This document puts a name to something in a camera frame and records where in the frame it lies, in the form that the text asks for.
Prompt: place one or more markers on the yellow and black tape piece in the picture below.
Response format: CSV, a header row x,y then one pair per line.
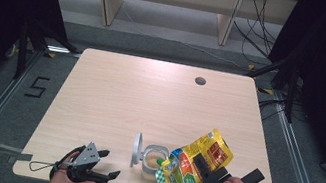
x,y
266,90

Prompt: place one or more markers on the grey tape strip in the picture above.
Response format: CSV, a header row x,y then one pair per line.
x,y
22,158

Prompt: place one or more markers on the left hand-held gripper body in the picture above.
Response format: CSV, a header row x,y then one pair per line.
x,y
88,158

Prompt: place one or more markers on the short silver metal bar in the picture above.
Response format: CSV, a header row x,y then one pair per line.
x,y
60,50

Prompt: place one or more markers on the brown powder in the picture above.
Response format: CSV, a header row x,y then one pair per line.
x,y
152,161

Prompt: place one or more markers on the black metal stand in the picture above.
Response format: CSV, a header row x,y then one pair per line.
x,y
291,97
22,53

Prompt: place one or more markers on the yellow spouted refill pouch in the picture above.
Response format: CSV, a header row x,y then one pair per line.
x,y
181,176

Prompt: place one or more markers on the light wooden shelf unit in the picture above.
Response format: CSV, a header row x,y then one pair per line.
x,y
109,1

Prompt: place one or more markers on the round grey table grommet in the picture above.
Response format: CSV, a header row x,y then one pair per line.
x,y
200,81

